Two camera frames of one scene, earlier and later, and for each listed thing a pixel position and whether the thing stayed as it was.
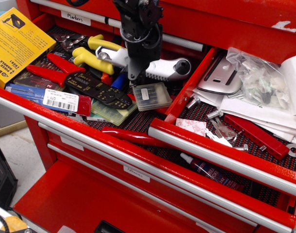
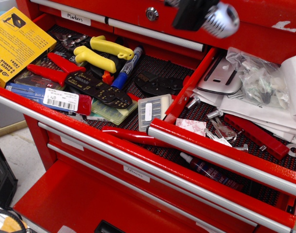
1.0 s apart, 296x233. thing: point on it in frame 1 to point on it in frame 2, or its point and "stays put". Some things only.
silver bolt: x=194 y=100 stays put
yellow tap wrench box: x=17 y=42 stays put
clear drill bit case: x=151 y=96 to x=154 y=108
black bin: x=5 y=181 stays put
